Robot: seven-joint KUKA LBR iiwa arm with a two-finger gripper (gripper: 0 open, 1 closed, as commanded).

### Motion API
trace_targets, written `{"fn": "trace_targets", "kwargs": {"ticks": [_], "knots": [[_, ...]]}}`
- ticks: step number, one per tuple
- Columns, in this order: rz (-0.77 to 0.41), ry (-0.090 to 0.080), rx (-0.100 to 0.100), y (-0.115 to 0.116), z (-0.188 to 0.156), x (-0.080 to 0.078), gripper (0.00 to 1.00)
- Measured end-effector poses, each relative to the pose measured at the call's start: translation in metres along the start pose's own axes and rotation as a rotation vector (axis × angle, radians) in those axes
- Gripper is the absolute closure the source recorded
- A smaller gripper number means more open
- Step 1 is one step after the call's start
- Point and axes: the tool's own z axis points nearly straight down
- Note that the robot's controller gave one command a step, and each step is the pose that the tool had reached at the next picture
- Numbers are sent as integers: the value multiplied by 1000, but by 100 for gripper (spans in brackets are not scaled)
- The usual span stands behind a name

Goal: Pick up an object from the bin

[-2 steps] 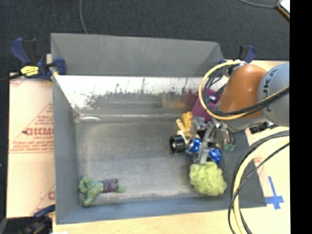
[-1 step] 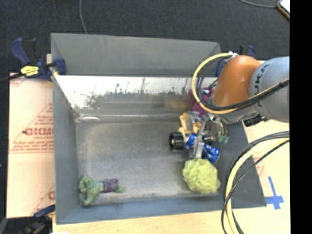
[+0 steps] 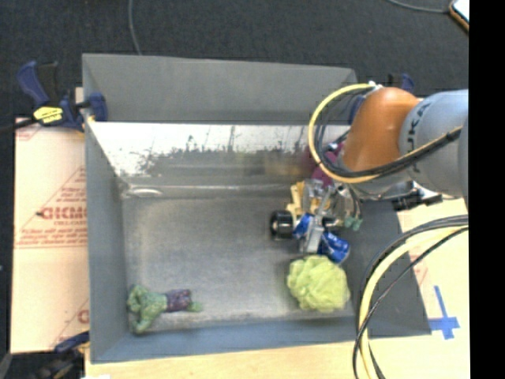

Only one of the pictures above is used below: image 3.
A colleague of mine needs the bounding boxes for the brown cardboard board red print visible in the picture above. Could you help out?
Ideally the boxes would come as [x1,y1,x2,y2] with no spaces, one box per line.
[9,115,91,355]

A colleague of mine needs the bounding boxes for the yellow toy car black wheels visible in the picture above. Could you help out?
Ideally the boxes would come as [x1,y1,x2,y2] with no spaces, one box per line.
[269,180,344,241]

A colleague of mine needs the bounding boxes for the grey metal bin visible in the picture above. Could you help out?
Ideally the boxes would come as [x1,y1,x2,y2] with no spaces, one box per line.
[81,53,432,365]

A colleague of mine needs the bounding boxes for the purple toy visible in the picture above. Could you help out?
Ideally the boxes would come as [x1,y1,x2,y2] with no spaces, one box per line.
[306,140,346,187]

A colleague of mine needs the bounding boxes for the yellow-green crumpled cloth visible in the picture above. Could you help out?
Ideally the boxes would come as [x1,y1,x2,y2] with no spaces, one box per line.
[286,254,352,314]

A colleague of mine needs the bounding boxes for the black cylinder on white bracket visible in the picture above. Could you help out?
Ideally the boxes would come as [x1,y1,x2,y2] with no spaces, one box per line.
[391,190,443,212]

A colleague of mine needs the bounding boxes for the green and purple toy figure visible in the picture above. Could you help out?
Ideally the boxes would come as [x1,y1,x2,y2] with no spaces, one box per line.
[125,283,204,336]

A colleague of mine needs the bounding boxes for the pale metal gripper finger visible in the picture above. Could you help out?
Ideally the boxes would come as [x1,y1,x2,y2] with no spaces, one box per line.
[306,179,335,217]
[303,213,329,254]

